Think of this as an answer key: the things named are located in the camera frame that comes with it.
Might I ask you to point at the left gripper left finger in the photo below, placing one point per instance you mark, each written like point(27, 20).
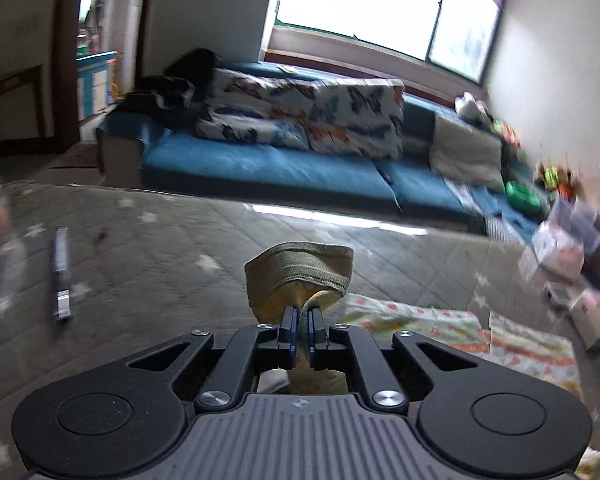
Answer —
point(251, 351)

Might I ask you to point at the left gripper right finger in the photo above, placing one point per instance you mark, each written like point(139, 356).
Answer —
point(353, 351)

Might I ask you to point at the floral children's jacket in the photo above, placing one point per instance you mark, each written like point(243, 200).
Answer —
point(310, 275)

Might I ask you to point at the black clothes pile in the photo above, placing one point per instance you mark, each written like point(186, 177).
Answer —
point(179, 92)

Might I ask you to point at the quilted grey star tablecloth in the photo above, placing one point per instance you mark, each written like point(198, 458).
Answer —
point(173, 263)

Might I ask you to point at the black marker pen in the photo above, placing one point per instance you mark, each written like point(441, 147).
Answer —
point(61, 276)

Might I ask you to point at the blue sofa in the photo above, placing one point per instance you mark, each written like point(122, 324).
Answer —
point(135, 150)

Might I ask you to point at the butterfly pillow lower left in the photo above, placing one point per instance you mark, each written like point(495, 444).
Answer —
point(281, 133)

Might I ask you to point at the grey cushion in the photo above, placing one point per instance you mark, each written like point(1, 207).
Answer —
point(465, 154)

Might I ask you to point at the large butterfly pillow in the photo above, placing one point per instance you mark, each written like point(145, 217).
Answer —
point(361, 117)

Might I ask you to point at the flat book under tissues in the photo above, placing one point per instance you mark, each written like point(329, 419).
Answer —
point(561, 297)

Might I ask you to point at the pink tissue pack far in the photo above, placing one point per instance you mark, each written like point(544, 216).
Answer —
point(557, 251)

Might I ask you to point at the pink tissue pack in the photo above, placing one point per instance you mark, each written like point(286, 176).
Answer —
point(557, 251)
point(585, 315)

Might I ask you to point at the butterfly pillow upper left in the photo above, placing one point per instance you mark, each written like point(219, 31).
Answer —
point(265, 97)

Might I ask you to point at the pink tissue pack near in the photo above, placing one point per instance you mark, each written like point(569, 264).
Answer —
point(585, 315)

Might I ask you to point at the clear plastic storage bin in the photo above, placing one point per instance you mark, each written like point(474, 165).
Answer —
point(582, 223)

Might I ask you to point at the white plush toy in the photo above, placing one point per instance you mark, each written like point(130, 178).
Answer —
point(473, 111)

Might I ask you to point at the small plush toys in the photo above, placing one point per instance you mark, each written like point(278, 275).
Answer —
point(556, 179)

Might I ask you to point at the blue white cabinet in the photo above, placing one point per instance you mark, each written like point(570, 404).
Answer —
point(94, 83)

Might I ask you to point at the dark wooden side table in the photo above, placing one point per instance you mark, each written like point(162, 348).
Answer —
point(22, 114)

